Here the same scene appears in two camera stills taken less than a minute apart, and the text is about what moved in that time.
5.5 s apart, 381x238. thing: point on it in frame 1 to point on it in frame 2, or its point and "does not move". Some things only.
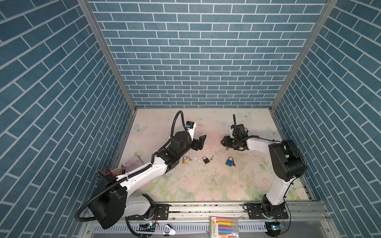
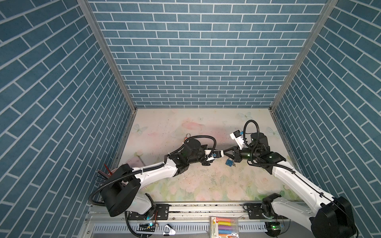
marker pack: [224, 227] does not move
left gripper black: [200, 143] to [203, 147]
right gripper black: [226, 141] to [236, 153]
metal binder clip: [168, 230] does not move
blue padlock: [229, 162] does not move
